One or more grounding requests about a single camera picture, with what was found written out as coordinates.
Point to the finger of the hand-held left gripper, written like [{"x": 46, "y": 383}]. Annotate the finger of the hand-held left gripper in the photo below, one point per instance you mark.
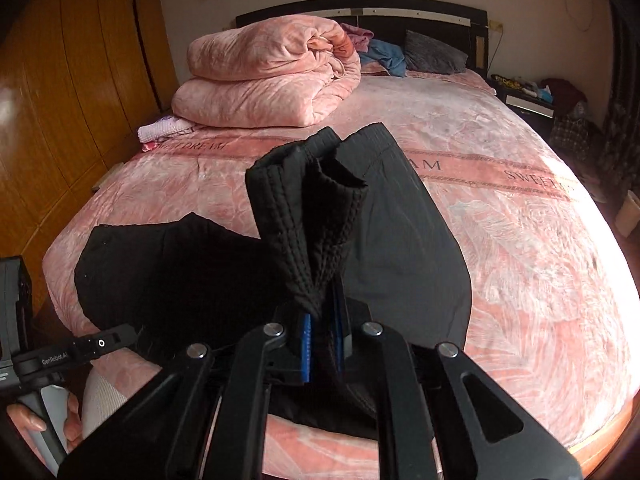
[{"x": 80, "y": 349}]

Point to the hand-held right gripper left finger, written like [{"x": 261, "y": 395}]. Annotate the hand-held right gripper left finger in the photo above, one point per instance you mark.
[{"x": 305, "y": 355}]

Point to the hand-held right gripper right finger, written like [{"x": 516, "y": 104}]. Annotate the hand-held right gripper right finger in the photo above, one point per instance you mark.
[{"x": 342, "y": 340}]

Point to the black quilted pants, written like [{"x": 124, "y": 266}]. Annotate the black quilted pants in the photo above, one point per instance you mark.
[{"x": 400, "y": 240}]

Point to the person's left hand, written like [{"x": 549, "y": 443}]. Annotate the person's left hand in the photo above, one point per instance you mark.
[{"x": 25, "y": 417}]

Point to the person's left leg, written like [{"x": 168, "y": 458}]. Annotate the person's left leg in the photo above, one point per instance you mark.
[{"x": 102, "y": 405}]

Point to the bed with pink sheet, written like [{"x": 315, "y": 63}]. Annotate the bed with pink sheet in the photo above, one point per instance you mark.
[{"x": 500, "y": 260}]

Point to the small red cloth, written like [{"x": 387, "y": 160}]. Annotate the small red cloth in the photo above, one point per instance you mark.
[{"x": 151, "y": 147}]

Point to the wooden wardrobe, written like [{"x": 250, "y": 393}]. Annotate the wooden wardrobe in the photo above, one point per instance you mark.
[{"x": 75, "y": 85}]

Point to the white pink folded cloth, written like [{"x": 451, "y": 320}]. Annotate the white pink folded cloth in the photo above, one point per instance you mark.
[{"x": 162, "y": 129}]

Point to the folded pink quilt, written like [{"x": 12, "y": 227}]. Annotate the folded pink quilt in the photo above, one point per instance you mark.
[{"x": 265, "y": 75}]

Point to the blue garment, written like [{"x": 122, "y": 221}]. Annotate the blue garment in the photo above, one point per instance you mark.
[{"x": 387, "y": 56}]

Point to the grey pillow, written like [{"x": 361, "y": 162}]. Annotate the grey pillow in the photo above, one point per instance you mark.
[{"x": 432, "y": 52}]

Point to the dark nightstand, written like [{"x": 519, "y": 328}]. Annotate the dark nightstand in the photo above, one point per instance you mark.
[{"x": 530, "y": 102}]

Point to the pink garment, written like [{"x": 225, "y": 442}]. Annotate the pink garment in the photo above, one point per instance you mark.
[{"x": 359, "y": 37}]

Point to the yellow black patterned item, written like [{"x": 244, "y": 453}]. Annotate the yellow black patterned item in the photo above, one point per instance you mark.
[{"x": 506, "y": 81}]

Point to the plaid cloth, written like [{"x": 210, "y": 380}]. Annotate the plaid cloth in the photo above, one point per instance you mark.
[{"x": 570, "y": 135}]

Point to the white waste bin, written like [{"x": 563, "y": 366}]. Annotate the white waste bin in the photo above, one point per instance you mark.
[{"x": 629, "y": 215}]

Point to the dark red garment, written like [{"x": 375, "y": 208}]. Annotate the dark red garment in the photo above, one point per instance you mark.
[{"x": 562, "y": 92}]

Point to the dark wooden headboard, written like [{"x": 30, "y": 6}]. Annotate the dark wooden headboard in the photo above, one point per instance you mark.
[{"x": 425, "y": 17}]

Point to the dark patterned curtain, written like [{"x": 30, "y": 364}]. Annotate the dark patterned curtain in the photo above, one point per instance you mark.
[{"x": 622, "y": 110}]

